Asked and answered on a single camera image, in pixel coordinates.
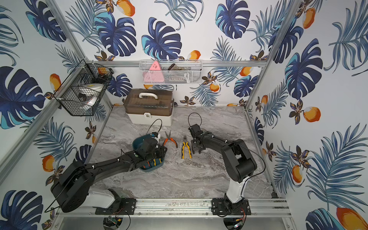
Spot yellow combination pliers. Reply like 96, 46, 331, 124
181, 135, 192, 159

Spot black wire wall basket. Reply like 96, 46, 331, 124
54, 60, 114, 117

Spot white item in black basket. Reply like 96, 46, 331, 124
78, 83, 104, 110

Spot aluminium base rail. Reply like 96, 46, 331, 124
56, 198, 292, 218

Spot teal plastic storage tray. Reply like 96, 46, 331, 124
132, 133, 164, 173

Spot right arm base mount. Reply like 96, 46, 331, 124
211, 197, 251, 217

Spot orange long-nose pliers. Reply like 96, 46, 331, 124
163, 131, 178, 148

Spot brown and white toolbox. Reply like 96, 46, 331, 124
124, 89, 174, 126

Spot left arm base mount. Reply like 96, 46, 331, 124
95, 189, 137, 215

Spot white wire wall basket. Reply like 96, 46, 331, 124
139, 59, 203, 85

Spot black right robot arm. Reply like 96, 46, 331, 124
188, 124, 257, 204

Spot pink triangle item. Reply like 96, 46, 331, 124
143, 61, 165, 84

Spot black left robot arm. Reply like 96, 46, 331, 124
51, 136, 167, 213

